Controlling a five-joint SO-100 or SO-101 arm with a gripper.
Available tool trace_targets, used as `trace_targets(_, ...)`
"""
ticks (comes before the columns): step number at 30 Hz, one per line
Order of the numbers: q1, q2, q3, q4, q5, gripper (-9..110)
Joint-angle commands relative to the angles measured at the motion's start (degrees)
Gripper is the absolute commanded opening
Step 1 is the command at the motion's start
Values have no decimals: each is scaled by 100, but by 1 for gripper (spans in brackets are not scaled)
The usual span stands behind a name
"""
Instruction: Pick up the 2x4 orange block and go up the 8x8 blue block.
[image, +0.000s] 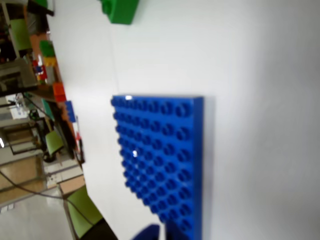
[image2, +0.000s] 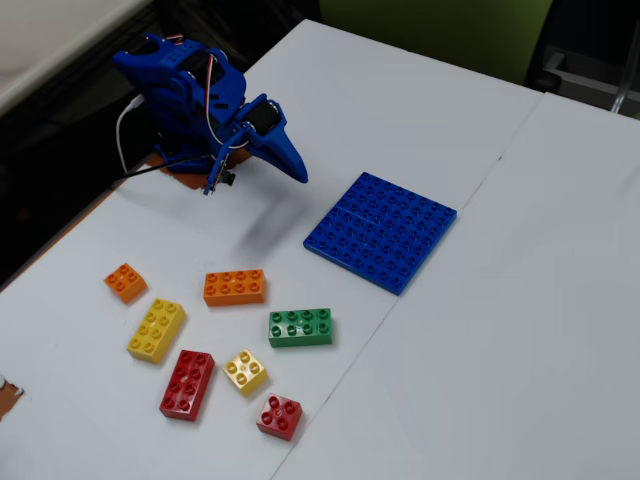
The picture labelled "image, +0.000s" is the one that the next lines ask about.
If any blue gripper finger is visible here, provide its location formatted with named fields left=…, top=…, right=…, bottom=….
left=131, top=223, right=161, bottom=240
left=165, top=221, right=191, bottom=240

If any green chair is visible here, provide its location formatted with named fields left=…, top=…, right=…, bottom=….
left=9, top=18, right=33, bottom=52
left=65, top=186, right=104, bottom=240
left=42, top=130, right=65, bottom=163

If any blue 8x8 studded baseplate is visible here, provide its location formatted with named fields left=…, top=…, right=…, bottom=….
left=110, top=94, right=205, bottom=240

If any red and black tool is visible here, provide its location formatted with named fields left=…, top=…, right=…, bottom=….
left=74, top=116, right=85, bottom=162

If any blue toy brick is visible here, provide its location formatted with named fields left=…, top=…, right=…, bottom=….
left=64, top=99, right=76, bottom=123

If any white table cover sheet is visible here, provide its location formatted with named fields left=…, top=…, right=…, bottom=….
left=109, top=0, right=320, bottom=240
left=46, top=0, right=167, bottom=240

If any black framed glass cabinet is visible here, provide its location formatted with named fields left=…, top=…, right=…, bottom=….
left=0, top=117, right=49, bottom=156

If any orange red toy brick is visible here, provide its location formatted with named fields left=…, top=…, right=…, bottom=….
left=52, top=82, right=67, bottom=103

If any brown wooden table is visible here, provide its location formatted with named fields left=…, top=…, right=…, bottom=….
left=23, top=0, right=86, bottom=165

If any colourful toy brick pile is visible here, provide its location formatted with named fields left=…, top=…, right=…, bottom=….
left=31, top=55, right=49, bottom=85

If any yellow toy brick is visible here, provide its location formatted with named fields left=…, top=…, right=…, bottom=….
left=43, top=56, right=57, bottom=68

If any grey machine box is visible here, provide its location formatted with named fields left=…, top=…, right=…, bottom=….
left=0, top=59, right=39, bottom=96

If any green 2x4 toy brick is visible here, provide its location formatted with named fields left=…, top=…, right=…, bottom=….
left=96, top=0, right=141, bottom=26

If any dark floor cable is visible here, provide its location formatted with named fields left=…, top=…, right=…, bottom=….
left=0, top=169, right=95, bottom=226

